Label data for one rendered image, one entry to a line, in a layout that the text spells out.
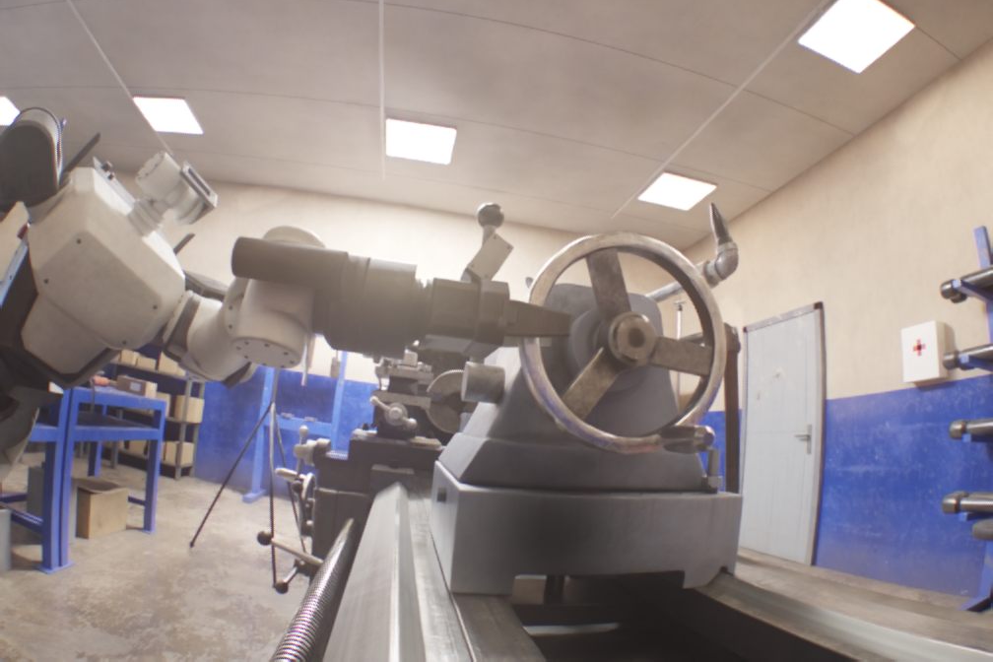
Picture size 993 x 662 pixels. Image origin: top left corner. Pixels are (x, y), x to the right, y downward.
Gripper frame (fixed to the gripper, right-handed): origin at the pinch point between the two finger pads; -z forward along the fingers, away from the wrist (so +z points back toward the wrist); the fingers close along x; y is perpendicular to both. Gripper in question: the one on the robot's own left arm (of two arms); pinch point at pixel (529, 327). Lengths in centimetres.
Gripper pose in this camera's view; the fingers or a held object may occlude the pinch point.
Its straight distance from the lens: 47.9
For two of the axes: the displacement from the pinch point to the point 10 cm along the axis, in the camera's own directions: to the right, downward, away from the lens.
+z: -9.8, -1.4, -1.5
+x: 1.8, -2.5, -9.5
